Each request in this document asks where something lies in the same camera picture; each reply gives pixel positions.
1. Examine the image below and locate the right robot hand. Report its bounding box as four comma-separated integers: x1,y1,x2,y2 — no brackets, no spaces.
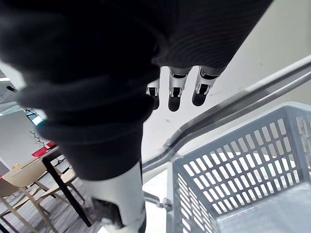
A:
0,0,273,233

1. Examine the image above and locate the grey plastic shopping basket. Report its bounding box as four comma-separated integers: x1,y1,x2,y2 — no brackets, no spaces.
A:
140,53,311,233

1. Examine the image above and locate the bare twig decoration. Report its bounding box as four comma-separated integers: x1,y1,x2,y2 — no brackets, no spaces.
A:
29,130,46,149

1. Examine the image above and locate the red tray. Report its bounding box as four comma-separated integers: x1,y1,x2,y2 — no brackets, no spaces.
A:
31,140,58,158

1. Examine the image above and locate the light wooden chair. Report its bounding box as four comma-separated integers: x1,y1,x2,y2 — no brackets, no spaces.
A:
0,173,58,233
29,167,86,207

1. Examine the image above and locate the dining table with black legs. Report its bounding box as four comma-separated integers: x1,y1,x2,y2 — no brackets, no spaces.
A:
9,145,92,228

